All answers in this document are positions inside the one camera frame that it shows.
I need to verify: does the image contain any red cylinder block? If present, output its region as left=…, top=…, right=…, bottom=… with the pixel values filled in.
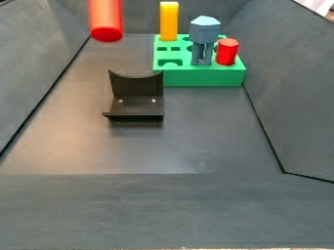
left=88, top=0, right=122, bottom=42

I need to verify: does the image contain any blue pentagon block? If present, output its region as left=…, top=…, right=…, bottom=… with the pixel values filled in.
left=189, top=16, right=220, bottom=65

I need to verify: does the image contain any red hexagonal block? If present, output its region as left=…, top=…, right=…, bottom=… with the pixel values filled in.
left=214, top=38, right=239, bottom=66

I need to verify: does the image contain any yellow rectangular block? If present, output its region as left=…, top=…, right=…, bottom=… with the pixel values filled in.
left=158, top=1, right=178, bottom=41

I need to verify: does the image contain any black cradle stand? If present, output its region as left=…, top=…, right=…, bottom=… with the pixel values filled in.
left=102, top=70, right=164, bottom=119

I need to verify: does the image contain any green shape sorter base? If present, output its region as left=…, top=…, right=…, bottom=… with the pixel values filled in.
left=152, top=34, right=247, bottom=87

